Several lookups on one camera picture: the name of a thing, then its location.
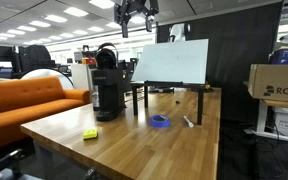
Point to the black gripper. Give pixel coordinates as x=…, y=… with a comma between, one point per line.
x=135, y=6

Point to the yellow smiley sponge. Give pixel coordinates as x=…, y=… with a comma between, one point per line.
x=90, y=134

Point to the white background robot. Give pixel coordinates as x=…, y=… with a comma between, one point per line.
x=178, y=32

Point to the black headphones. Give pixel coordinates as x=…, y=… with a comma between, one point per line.
x=106, y=58

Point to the white whiteboard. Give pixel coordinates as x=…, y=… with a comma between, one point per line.
x=172, y=61

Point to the red orange box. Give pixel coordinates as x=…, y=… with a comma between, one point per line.
x=89, y=61

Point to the black riser stand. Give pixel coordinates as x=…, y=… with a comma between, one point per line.
x=170, y=84

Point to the black coffee machine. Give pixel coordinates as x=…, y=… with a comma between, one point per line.
x=109, y=93

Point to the white cabinet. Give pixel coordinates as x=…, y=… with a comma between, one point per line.
x=80, y=76

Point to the small black cap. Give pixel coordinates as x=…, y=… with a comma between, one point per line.
x=177, y=101

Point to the small yellow object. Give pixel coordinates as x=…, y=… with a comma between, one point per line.
x=207, y=86

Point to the blue tape roll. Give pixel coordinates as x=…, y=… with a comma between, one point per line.
x=160, y=122

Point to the white round tabletop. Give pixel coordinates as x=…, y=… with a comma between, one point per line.
x=47, y=73

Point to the white marker pen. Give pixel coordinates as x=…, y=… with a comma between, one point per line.
x=188, y=122

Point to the black partition curtain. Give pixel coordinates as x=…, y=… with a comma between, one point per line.
x=247, y=43

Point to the orange sofa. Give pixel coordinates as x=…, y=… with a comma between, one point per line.
x=20, y=106

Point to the brown cardboard box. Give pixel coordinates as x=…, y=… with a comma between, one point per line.
x=277, y=83

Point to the white leg wooden desk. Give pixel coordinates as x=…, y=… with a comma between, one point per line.
x=261, y=120

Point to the grey table leg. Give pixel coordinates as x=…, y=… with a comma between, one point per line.
x=44, y=160

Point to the small black bracket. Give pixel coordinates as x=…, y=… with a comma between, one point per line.
x=90, y=173

